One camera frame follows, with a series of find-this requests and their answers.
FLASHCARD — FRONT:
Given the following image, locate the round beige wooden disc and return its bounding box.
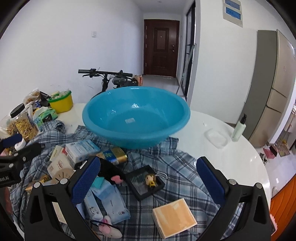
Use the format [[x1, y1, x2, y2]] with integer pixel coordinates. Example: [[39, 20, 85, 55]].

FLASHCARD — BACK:
[[51, 168, 75, 185]]

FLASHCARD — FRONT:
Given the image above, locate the pink bunny hair tie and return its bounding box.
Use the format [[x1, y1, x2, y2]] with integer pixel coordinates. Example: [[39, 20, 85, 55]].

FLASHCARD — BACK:
[[90, 215, 123, 239]]

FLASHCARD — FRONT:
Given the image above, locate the black scrunchie pink bow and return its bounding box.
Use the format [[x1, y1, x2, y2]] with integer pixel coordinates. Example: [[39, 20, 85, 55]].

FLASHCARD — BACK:
[[96, 157, 126, 185]]

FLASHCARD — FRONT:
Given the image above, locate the orange topped white box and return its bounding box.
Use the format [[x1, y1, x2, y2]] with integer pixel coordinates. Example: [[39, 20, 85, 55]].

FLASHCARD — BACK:
[[152, 198, 197, 238]]

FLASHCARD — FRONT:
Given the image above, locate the clear jar of nuts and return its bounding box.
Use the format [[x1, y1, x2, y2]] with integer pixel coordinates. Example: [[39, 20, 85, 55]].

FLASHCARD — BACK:
[[10, 103, 39, 143]]

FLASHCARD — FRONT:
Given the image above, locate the orange chair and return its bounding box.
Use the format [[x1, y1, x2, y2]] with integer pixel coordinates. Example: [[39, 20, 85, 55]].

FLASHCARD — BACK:
[[270, 175, 295, 240]]

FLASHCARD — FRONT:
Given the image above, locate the white red cream box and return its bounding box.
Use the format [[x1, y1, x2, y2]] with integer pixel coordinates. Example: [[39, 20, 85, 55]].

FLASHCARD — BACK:
[[47, 145, 73, 179]]

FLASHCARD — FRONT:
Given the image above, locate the green tissue pack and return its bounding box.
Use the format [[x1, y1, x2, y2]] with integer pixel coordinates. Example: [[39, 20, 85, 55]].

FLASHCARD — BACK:
[[33, 107, 58, 128]]

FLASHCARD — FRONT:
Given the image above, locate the blue tissue pack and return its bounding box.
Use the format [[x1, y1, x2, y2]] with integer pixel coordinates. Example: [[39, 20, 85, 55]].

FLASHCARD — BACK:
[[84, 177, 130, 224]]

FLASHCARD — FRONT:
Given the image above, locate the white blue raison box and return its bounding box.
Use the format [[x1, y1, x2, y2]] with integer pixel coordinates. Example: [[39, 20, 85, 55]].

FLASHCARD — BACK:
[[65, 140, 100, 164]]

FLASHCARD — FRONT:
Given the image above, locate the yellow green-rimmed container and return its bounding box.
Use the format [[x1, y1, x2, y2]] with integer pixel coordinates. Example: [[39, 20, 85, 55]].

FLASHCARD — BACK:
[[48, 90, 73, 113]]

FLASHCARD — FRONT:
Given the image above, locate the gold blue box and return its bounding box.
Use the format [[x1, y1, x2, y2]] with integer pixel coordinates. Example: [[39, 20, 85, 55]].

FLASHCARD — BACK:
[[96, 147, 128, 165]]

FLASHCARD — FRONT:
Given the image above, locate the clear plastic lid tray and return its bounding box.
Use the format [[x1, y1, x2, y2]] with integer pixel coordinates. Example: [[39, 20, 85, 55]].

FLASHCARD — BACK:
[[205, 129, 230, 149]]

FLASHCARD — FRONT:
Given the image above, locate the white pump lotion bottle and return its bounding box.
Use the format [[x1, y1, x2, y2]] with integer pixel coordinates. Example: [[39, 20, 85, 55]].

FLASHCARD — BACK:
[[231, 114, 247, 142]]

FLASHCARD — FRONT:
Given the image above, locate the blue plaid shirt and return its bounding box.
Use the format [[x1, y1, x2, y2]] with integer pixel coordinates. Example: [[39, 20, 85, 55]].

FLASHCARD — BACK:
[[9, 120, 243, 241]]

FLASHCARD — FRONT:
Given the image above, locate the blue plastic basin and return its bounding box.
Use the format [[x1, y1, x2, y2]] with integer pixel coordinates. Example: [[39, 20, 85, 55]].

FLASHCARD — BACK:
[[82, 87, 191, 150]]

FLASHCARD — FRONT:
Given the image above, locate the black bicycle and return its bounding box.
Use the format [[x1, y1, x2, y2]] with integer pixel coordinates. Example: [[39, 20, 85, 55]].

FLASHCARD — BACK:
[[78, 68, 139, 94]]

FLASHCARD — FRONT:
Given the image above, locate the grey beige refrigerator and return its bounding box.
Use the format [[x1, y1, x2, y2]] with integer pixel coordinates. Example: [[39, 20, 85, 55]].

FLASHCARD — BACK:
[[241, 30, 295, 148]]

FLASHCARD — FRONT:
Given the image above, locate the dark brown door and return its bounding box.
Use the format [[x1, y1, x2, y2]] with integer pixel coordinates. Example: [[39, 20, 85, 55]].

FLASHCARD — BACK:
[[144, 19, 180, 78]]

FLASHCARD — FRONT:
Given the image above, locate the black frame with doll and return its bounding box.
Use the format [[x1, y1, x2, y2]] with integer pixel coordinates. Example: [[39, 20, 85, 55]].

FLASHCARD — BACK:
[[125, 165, 165, 201]]

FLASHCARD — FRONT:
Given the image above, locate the wall electrical panel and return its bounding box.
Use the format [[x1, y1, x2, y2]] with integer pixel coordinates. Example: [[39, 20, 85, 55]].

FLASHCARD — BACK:
[[222, 0, 243, 28]]

